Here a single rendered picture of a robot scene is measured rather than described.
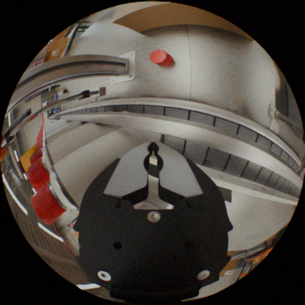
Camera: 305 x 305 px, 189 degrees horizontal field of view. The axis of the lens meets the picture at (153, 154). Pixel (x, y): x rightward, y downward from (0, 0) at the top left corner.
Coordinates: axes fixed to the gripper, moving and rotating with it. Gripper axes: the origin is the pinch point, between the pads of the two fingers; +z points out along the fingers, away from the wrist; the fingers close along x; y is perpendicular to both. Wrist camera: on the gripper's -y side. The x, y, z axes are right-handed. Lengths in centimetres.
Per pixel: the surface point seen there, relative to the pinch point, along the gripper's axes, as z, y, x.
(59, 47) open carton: 74, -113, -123
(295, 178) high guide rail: -12.1, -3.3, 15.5
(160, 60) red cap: 7.6, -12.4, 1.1
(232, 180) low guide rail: -3.6, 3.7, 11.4
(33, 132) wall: 277, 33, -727
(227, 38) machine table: 4.0, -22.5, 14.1
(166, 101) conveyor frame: 5.4, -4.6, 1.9
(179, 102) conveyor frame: 4.3, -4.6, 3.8
